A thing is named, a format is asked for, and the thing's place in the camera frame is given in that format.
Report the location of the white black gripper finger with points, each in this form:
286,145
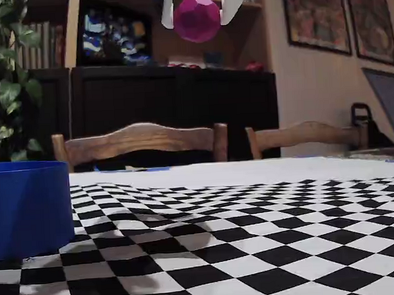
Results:
167,10

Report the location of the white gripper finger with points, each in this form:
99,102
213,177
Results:
234,3

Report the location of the pink faceted ball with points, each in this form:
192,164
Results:
197,18

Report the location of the red white box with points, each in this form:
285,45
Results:
186,63

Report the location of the blue round box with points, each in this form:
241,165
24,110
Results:
28,209

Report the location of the dark blue container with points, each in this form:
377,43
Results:
215,58

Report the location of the blue starry artwork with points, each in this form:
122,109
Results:
112,39

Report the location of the small red object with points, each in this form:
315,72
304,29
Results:
255,66

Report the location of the black sideboard cabinet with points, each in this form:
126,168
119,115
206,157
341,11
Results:
181,98

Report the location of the row of brown books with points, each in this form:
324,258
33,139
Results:
43,46

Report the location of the wooden chair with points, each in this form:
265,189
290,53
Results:
308,133
140,140

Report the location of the green ivy plant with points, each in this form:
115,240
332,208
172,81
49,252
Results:
5,91

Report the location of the black white checkered mat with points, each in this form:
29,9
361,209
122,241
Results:
254,233

